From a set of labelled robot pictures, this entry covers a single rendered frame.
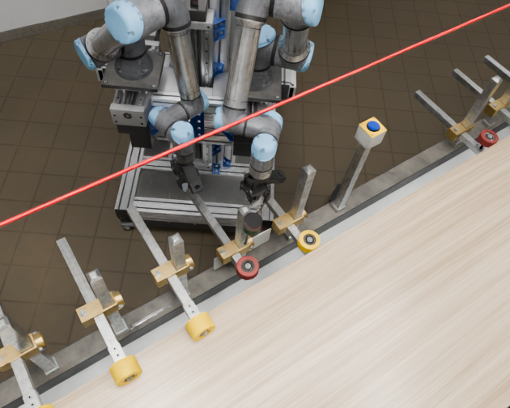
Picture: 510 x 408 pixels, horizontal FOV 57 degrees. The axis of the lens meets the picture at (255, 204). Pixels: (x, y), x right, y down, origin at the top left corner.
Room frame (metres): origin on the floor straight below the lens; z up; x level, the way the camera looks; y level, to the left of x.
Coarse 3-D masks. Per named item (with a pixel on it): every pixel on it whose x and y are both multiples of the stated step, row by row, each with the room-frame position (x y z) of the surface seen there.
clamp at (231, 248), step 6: (234, 240) 0.80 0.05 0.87; (252, 240) 0.82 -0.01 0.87; (222, 246) 0.77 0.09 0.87; (228, 246) 0.78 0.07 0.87; (234, 246) 0.78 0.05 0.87; (246, 246) 0.79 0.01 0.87; (252, 246) 0.80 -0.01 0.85; (216, 252) 0.76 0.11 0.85; (228, 252) 0.75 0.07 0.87; (234, 252) 0.76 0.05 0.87; (240, 252) 0.77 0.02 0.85; (246, 252) 0.79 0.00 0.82; (222, 258) 0.73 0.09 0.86; (228, 258) 0.74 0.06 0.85
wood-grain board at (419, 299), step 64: (448, 192) 1.15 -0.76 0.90; (320, 256) 0.78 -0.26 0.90; (384, 256) 0.82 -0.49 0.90; (448, 256) 0.86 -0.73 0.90; (256, 320) 0.51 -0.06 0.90; (320, 320) 0.54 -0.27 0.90; (384, 320) 0.58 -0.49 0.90; (448, 320) 0.62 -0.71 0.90; (128, 384) 0.26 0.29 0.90; (192, 384) 0.29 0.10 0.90; (256, 384) 0.31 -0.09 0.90; (320, 384) 0.34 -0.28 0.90; (384, 384) 0.37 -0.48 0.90; (448, 384) 0.40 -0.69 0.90
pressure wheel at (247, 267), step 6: (240, 258) 0.72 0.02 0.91; (246, 258) 0.72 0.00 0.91; (252, 258) 0.73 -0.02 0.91; (240, 264) 0.70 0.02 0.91; (246, 264) 0.70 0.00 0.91; (252, 264) 0.70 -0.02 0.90; (258, 264) 0.71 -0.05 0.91; (240, 270) 0.67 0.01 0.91; (246, 270) 0.68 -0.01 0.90; (252, 270) 0.68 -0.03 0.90; (258, 270) 0.69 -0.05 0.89; (240, 276) 0.66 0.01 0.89; (246, 276) 0.66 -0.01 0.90; (252, 276) 0.66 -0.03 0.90
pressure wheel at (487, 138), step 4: (484, 132) 1.51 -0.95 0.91; (488, 132) 1.52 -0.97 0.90; (492, 132) 1.52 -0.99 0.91; (480, 136) 1.49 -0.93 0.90; (484, 136) 1.48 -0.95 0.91; (488, 136) 1.49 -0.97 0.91; (492, 136) 1.50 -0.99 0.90; (496, 136) 1.50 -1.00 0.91; (480, 140) 1.47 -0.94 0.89; (484, 140) 1.46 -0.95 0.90; (488, 140) 1.46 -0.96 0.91; (492, 140) 1.47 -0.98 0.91; (496, 140) 1.47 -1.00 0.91; (484, 144) 1.46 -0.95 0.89; (488, 144) 1.45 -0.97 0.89; (492, 144) 1.45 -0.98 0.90; (480, 148) 1.49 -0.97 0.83
